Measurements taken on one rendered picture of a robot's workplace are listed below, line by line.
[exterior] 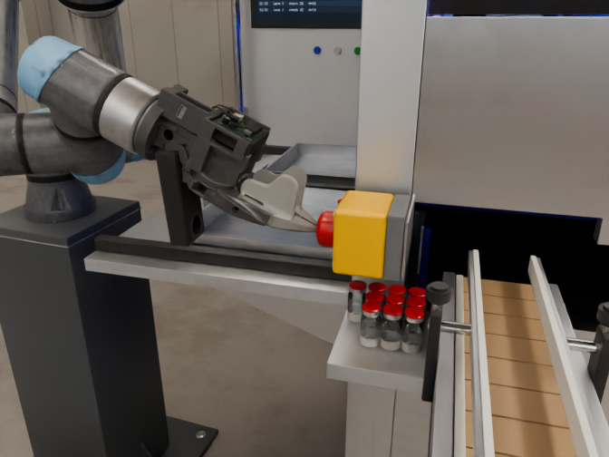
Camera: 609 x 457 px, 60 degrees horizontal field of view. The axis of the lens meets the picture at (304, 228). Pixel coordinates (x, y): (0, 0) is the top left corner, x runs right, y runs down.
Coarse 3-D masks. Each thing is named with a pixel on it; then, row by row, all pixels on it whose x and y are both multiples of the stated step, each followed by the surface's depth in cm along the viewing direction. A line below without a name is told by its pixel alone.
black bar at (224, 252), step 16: (96, 240) 79; (112, 240) 79; (128, 240) 79; (144, 240) 79; (160, 256) 77; (176, 256) 77; (192, 256) 76; (208, 256) 75; (224, 256) 74; (240, 256) 74; (256, 256) 74; (272, 256) 74; (288, 256) 74; (288, 272) 73; (304, 272) 72; (320, 272) 71
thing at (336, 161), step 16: (304, 144) 130; (320, 144) 129; (288, 160) 124; (304, 160) 128; (320, 160) 128; (336, 160) 128; (352, 160) 128; (320, 176) 105; (336, 176) 104; (352, 176) 116
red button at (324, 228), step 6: (324, 216) 56; (330, 216) 56; (318, 222) 56; (324, 222) 56; (330, 222) 56; (318, 228) 56; (324, 228) 56; (330, 228) 56; (318, 234) 56; (324, 234) 56; (330, 234) 56; (318, 240) 57; (324, 240) 56; (330, 240) 56; (324, 246) 57; (330, 246) 57
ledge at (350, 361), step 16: (352, 336) 59; (336, 352) 56; (352, 352) 56; (368, 352) 56; (384, 352) 56; (400, 352) 56; (336, 368) 54; (352, 368) 54; (368, 368) 54; (384, 368) 54; (400, 368) 54; (416, 368) 54; (368, 384) 54; (384, 384) 54; (400, 384) 53; (416, 384) 53
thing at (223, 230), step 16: (304, 192) 98; (320, 192) 97; (336, 192) 96; (208, 208) 88; (304, 208) 97; (320, 208) 97; (208, 224) 89; (224, 224) 89; (240, 224) 89; (256, 224) 89; (416, 224) 89; (208, 240) 77; (224, 240) 76; (240, 240) 75; (256, 240) 75; (272, 240) 83; (288, 240) 83; (304, 240) 83; (304, 256) 73; (320, 256) 73
